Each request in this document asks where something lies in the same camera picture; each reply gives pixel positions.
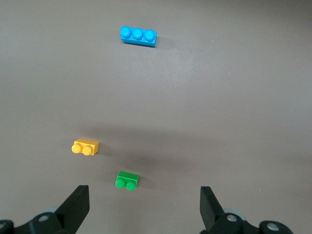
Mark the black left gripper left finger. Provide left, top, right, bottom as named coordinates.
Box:
left=14, top=185, right=90, bottom=234

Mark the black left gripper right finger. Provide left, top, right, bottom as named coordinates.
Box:
left=199, top=186, right=259, bottom=234

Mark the yellow two-stud block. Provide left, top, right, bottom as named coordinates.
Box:
left=71, top=137, right=100, bottom=156

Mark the green two-stud block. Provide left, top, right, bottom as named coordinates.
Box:
left=115, top=171, right=140, bottom=192

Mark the blue three-stud block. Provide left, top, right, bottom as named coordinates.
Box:
left=119, top=25, right=157, bottom=48

